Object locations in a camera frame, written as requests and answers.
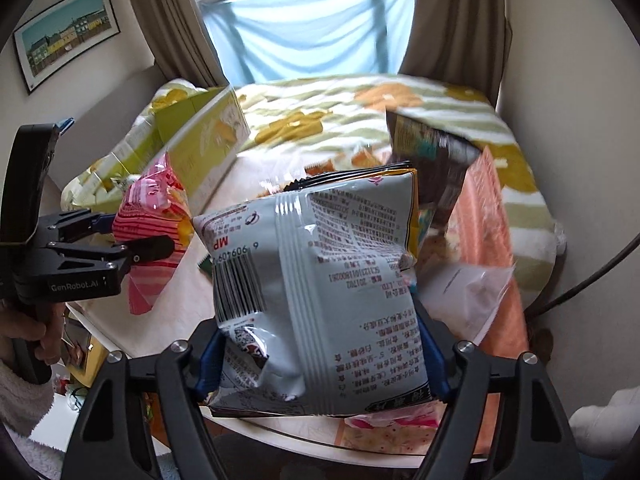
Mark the brown right curtain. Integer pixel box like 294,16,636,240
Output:
399,0,512,105

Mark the light blue window cloth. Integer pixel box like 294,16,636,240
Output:
200,0,414,87

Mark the white plush toy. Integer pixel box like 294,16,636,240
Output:
568,387,640,460

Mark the framed wall picture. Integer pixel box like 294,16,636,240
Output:
12,0,120,94

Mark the left hand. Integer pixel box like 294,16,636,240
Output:
0,300,66,368

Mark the black cable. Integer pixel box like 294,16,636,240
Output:
524,231,640,316

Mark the pink striped snack bag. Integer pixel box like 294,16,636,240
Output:
113,154,194,315

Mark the floral striped quilt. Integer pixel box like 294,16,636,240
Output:
61,75,560,307

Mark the brown curtain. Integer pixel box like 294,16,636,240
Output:
130,0,229,88
399,0,512,105

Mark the yellow green cardboard box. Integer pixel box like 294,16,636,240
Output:
60,79,250,214

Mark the black snack bag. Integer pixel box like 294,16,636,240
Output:
386,110,482,232

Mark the silver grey snack bag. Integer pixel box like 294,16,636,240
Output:
193,165,432,416

